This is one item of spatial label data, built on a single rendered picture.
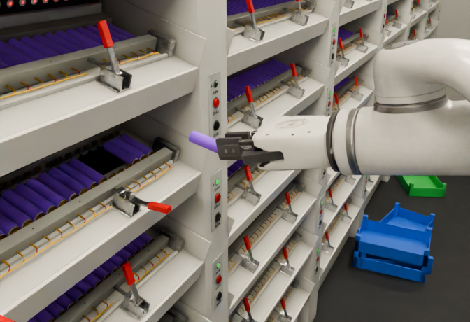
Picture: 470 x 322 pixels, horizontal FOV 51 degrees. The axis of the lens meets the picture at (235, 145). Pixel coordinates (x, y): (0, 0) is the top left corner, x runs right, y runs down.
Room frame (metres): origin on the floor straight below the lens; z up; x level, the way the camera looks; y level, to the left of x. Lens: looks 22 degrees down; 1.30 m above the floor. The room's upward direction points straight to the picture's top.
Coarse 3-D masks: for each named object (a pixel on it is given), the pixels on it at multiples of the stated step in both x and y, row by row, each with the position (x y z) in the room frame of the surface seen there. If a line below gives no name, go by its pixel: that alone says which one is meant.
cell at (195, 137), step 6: (192, 132) 0.68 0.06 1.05; (198, 132) 0.68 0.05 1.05; (192, 138) 0.67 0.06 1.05; (198, 138) 0.67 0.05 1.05; (204, 138) 0.67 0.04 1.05; (210, 138) 0.67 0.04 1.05; (198, 144) 0.67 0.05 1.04; (204, 144) 0.66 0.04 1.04; (210, 144) 0.66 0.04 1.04; (216, 150) 0.65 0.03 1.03
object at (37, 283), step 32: (128, 128) 0.87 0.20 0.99; (160, 128) 0.84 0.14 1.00; (192, 160) 0.80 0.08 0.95; (0, 192) 0.62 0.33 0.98; (160, 192) 0.71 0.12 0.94; (192, 192) 0.79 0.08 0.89; (96, 224) 0.60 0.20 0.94; (128, 224) 0.62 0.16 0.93; (64, 256) 0.53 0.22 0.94; (96, 256) 0.56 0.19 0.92; (0, 288) 0.46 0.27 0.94; (32, 288) 0.47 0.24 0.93; (64, 288) 0.52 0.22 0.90
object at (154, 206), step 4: (132, 196) 0.64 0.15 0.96; (132, 200) 0.64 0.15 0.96; (136, 200) 0.64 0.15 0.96; (140, 200) 0.64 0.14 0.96; (136, 204) 0.63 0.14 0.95; (140, 204) 0.63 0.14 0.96; (144, 204) 0.63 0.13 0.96; (148, 204) 0.62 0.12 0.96; (152, 204) 0.62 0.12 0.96; (156, 204) 0.62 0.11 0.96; (160, 204) 0.62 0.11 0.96; (164, 204) 0.62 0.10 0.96; (148, 208) 0.62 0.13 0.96; (152, 208) 0.62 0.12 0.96; (156, 208) 0.62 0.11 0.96; (160, 208) 0.61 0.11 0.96; (164, 208) 0.61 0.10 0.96; (168, 208) 0.61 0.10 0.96; (164, 212) 0.61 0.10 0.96; (168, 212) 0.61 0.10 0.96
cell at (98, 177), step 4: (72, 160) 0.71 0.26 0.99; (76, 160) 0.71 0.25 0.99; (72, 164) 0.70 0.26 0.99; (76, 164) 0.70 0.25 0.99; (80, 164) 0.70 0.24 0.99; (84, 164) 0.70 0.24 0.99; (76, 168) 0.70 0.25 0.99; (80, 168) 0.69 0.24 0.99; (84, 168) 0.69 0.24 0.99; (88, 168) 0.70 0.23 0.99; (84, 172) 0.69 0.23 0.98; (88, 172) 0.69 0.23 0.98; (92, 172) 0.69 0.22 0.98; (96, 172) 0.69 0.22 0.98; (88, 176) 0.69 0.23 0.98; (92, 176) 0.68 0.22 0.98; (96, 176) 0.68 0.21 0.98; (100, 176) 0.68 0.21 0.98; (104, 176) 0.69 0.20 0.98; (96, 180) 0.68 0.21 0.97; (100, 180) 0.68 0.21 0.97
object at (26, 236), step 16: (144, 160) 0.75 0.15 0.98; (160, 160) 0.77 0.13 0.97; (128, 176) 0.69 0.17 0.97; (144, 176) 0.72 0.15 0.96; (96, 192) 0.64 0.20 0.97; (112, 192) 0.66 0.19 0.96; (64, 208) 0.59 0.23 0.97; (80, 208) 0.60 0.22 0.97; (32, 224) 0.54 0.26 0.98; (48, 224) 0.55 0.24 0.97; (64, 224) 0.58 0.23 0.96; (16, 240) 0.51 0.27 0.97; (32, 240) 0.53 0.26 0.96; (48, 240) 0.54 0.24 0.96; (0, 256) 0.49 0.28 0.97; (32, 256) 0.51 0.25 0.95
